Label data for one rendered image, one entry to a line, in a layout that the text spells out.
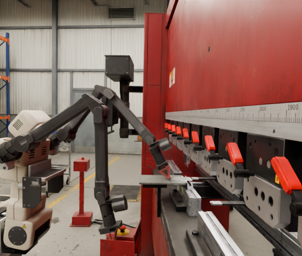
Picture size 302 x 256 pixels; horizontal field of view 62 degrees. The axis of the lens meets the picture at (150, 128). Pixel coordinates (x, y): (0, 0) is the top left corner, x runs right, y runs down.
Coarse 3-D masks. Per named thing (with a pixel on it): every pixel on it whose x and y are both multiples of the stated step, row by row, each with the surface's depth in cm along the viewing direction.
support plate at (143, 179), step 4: (140, 176) 153; (144, 176) 153; (148, 176) 153; (152, 176) 154; (156, 176) 154; (160, 176) 154; (164, 176) 154; (172, 176) 155; (176, 176) 155; (180, 176) 155; (140, 180) 144; (144, 180) 144; (148, 180) 144; (152, 180) 144; (156, 180) 144; (160, 180) 145; (164, 180) 145; (168, 180) 145; (184, 184) 141
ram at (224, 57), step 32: (192, 0) 122; (224, 0) 75; (256, 0) 55; (288, 0) 43; (192, 32) 120; (224, 32) 75; (256, 32) 54; (288, 32) 43; (192, 64) 119; (224, 64) 74; (256, 64) 54; (288, 64) 43; (192, 96) 117; (224, 96) 74; (256, 96) 54; (288, 96) 42; (224, 128) 73; (256, 128) 54; (288, 128) 42
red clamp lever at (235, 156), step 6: (228, 144) 59; (234, 144) 59; (228, 150) 58; (234, 150) 57; (234, 156) 56; (240, 156) 56; (234, 162) 55; (240, 162) 55; (240, 168) 54; (234, 174) 53; (240, 174) 53; (246, 174) 53; (252, 174) 53
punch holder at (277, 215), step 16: (256, 144) 53; (272, 144) 47; (288, 144) 43; (256, 160) 53; (288, 160) 43; (256, 176) 52; (272, 176) 47; (256, 192) 53; (272, 192) 46; (256, 208) 52; (272, 208) 46; (288, 208) 44; (272, 224) 46; (288, 224) 44
